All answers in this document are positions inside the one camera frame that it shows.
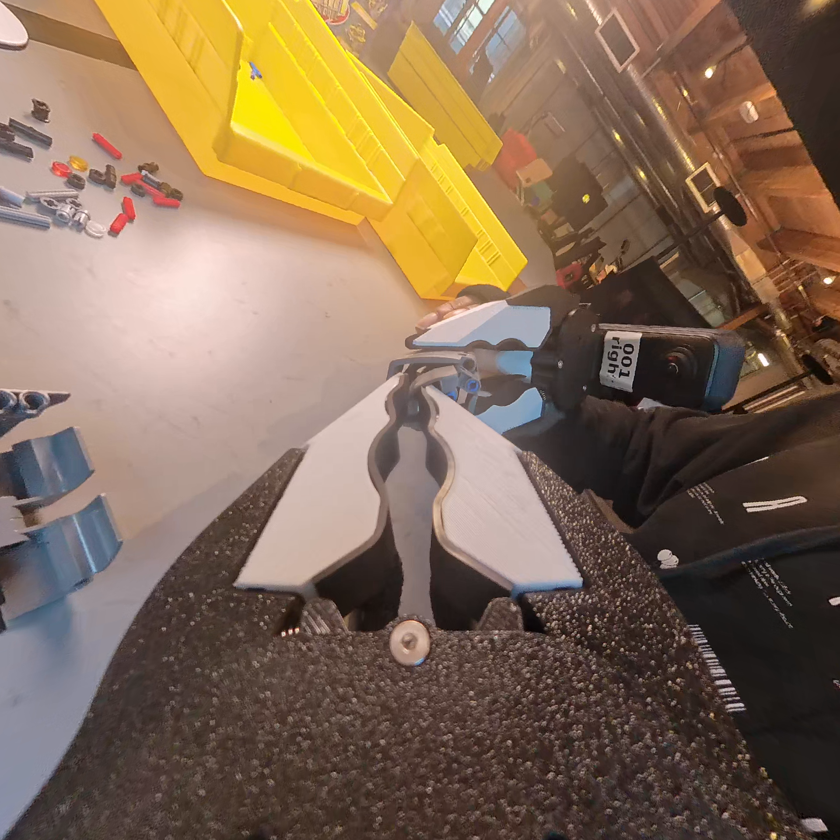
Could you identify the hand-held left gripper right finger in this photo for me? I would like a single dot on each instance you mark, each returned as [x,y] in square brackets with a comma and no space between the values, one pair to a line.
[505,518]

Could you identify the red bean bag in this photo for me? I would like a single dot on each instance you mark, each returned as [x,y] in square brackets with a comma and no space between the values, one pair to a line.
[515,148]

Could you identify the grey desk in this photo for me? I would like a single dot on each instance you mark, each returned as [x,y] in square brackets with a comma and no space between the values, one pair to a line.
[197,328]

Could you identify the person's right forearm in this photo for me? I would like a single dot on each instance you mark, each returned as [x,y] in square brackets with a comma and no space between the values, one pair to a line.
[656,446]

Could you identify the blue robot kit box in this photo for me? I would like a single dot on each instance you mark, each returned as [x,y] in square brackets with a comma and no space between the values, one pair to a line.
[341,10]

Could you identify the paned window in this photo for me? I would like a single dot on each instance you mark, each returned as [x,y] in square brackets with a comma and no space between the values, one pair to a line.
[505,36]
[466,19]

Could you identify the person's right hand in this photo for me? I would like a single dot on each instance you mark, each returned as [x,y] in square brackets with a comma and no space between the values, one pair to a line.
[453,307]

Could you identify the blue brick pin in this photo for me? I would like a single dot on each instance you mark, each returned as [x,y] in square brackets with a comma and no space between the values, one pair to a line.
[469,382]

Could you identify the white booklet stand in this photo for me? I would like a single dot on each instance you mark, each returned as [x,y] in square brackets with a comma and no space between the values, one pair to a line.
[10,26]

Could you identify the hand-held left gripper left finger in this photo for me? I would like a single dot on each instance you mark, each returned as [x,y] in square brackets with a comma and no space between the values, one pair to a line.
[308,518]

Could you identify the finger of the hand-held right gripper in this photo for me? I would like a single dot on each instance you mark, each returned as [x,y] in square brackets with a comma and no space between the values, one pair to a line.
[518,410]
[485,325]

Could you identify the pile of small brick parts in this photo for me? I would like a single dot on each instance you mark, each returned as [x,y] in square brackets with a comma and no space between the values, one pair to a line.
[85,184]

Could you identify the red chair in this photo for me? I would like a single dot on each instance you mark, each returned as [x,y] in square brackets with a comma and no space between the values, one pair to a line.
[574,275]

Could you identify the yellow plastic bin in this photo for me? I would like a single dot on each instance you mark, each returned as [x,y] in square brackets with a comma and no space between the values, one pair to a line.
[446,98]
[446,229]
[262,131]

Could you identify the person's black hoodie torso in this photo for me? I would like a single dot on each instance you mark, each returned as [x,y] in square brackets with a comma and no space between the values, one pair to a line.
[754,590]

